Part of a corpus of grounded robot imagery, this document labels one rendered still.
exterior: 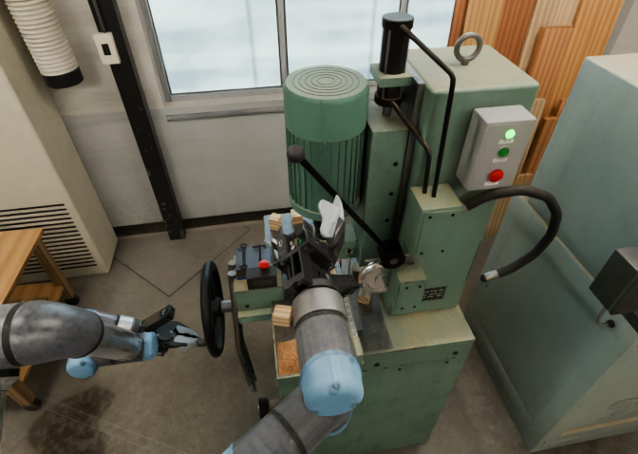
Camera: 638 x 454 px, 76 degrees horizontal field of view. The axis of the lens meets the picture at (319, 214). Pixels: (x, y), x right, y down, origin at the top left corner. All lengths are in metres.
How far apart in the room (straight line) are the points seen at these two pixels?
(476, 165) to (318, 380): 0.54
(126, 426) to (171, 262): 0.94
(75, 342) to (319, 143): 0.60
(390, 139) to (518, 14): 1.60
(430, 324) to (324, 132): 0.71
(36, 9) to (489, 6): 1.92
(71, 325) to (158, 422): 1.25
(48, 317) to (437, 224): 0.77
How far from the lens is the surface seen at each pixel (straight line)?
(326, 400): 0.52
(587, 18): 2.59
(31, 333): 0.90
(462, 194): 0.99
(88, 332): 0.93
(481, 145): 0.85
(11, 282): 2.11
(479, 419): 2.11
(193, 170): 2.50
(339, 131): 0.82
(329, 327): 0.54
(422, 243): 0.93
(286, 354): 1.06
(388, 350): 1.23
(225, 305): 1.29
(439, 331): 1.29
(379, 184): 0.94
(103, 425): 2.19
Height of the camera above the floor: 1.85
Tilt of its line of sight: 42 degrees down
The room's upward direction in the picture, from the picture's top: straight up
